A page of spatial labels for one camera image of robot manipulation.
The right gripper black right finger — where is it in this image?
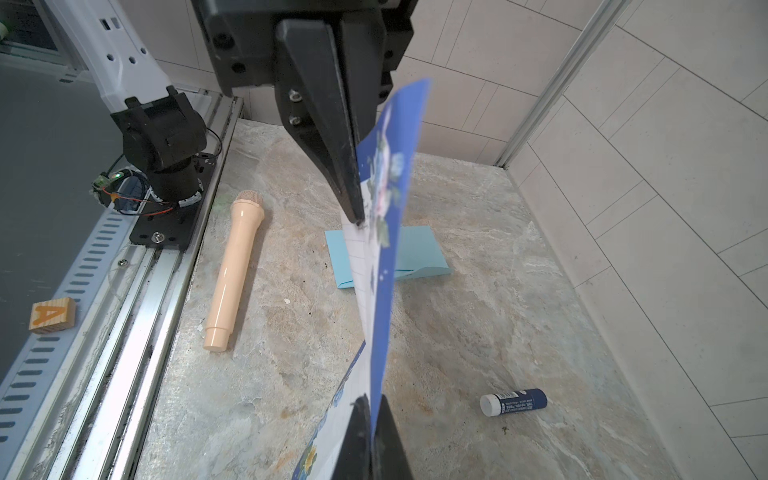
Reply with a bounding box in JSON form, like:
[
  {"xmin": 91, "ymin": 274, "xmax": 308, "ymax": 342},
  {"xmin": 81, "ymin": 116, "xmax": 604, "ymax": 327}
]
[{"xmin": 373, "ymin": 395, "xmax": 414, "ymax": 480}]

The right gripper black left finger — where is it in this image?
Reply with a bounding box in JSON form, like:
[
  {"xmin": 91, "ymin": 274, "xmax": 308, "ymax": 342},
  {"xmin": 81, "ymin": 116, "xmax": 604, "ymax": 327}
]
[{"xmin": 331, "ymin": 395, "xmax": 372, "ymax": 480}]

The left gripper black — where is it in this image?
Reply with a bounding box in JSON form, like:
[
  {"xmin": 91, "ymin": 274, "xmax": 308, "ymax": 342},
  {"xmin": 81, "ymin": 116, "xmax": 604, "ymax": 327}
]
[{"xmin": 192, "ymin": 1, "xmax": 418, "ymax": 225}]

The blue bordered floral letter paper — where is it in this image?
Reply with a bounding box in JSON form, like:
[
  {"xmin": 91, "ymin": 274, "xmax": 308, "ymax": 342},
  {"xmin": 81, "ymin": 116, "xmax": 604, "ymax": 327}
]
[{"xmin": 293, "ymin": 80, "xmax": 431, "ymax": 479}]

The teal paper envelope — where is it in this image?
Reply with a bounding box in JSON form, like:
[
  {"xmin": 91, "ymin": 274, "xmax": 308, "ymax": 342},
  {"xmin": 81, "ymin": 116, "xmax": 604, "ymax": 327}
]
[{"xmin": 325, "ymin": 226, "xmax": 452, "ymax": 289}]

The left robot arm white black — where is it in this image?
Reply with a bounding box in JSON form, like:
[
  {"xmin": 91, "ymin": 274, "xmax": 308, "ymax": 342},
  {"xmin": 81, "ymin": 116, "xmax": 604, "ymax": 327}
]
[{"xmin": 47, "ymin": 1, "xmax": 416, "ymax": 225}]

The wooden letter A block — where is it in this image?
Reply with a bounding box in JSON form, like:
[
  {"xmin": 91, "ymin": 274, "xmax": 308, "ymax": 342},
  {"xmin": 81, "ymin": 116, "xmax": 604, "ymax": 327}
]
[{"xmin": 29, "ymin": 297, "xmax": 76, "ymax": 334}]

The blue white glue stick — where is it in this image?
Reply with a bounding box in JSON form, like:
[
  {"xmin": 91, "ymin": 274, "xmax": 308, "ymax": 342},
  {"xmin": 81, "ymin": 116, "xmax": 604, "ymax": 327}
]
[{"xmin": 479, "ymin": 388, "xmax": 548, "ymax": 417}]

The beige plastic toy microphone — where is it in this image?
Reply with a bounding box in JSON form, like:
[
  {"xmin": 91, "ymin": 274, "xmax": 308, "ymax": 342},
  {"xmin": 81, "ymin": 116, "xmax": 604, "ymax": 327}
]
[{"xmin": 203, "ymin": 190, "xmax": 265, "ymax": 352}]

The aluminium mounting rail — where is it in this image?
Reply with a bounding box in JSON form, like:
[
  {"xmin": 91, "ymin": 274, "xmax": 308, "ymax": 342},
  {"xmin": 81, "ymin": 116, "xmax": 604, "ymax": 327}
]
[{"xmin": 11, "ymin": 89, "xmax": 245, "ymax": 480}]

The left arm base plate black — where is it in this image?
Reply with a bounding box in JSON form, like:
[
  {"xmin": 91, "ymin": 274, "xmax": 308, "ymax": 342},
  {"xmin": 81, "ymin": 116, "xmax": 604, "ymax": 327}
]
[{"xmin": 129, "ymin": 153, "xmax": 218, "ymax": 251}]

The left circuit board with wires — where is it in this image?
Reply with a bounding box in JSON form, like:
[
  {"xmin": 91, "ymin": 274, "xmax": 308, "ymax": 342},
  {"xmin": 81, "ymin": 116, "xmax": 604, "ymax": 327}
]
[{"xmin": 91, "ymin": 168, "xmax": 179, "ymax": 218}]

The grey slotted cable duct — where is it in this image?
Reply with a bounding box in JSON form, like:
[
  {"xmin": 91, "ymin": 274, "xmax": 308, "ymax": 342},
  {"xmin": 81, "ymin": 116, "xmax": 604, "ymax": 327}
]
[{"xmin": 1, "ymin": 209, "xmax": 135, "ymax": 478}]

